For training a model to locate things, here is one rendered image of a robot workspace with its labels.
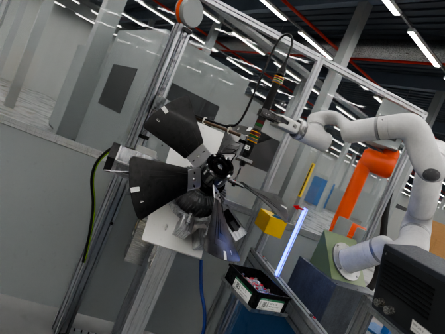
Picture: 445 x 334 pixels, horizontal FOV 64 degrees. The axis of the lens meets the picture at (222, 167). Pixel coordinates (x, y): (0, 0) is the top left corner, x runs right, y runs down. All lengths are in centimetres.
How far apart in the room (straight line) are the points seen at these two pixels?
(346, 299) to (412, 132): 81
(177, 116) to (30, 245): 123
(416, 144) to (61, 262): 191
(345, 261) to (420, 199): 50
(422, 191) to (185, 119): 97
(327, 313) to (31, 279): 162
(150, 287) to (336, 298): 82
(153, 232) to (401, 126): 102
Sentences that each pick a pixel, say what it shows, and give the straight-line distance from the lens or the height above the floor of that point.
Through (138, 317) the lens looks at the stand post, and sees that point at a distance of 173.
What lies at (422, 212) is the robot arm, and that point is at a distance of 161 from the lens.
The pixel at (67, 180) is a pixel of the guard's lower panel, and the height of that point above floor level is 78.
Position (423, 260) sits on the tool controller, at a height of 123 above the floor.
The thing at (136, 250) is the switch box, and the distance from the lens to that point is 179.
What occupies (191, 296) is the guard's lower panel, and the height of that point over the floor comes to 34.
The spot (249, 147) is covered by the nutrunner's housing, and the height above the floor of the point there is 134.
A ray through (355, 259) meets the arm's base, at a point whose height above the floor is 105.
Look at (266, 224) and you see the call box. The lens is 182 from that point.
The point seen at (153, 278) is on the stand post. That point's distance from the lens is 165.
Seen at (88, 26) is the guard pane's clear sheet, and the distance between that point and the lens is 218.
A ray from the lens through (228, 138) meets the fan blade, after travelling 163.
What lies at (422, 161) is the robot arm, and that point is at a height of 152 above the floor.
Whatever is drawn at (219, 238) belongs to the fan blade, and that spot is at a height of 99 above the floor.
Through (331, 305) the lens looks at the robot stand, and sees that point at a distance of 178.
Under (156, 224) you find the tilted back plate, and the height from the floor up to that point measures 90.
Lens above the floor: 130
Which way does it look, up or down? 3 degrees down
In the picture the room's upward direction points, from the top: 23 degrees clockwise
